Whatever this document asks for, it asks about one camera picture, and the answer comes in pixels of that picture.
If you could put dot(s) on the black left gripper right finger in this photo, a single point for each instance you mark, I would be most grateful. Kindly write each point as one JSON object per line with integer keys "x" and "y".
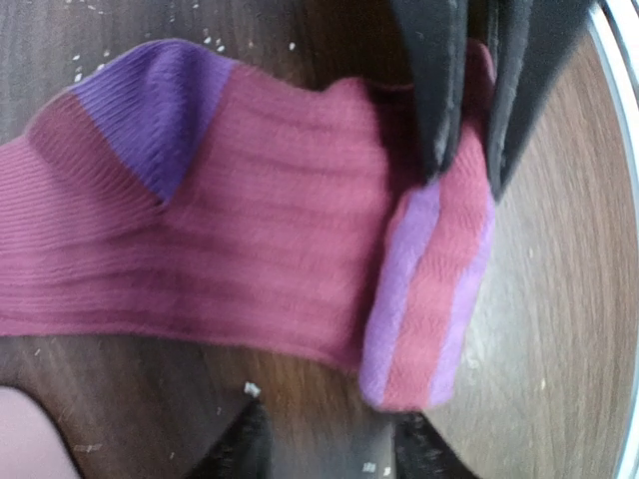
{"x": 420, "y": 451}

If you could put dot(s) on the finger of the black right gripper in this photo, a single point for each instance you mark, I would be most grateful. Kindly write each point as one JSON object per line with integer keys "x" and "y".
{"x": 530, "y": 42}
{"x": 434, "y": 33}

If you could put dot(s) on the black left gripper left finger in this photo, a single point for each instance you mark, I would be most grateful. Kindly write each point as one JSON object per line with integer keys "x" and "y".
{"x": 243, "y": 451}

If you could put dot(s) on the magenta purple sock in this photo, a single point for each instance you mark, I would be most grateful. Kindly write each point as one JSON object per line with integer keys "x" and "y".
{"x": 178, "y": 193}

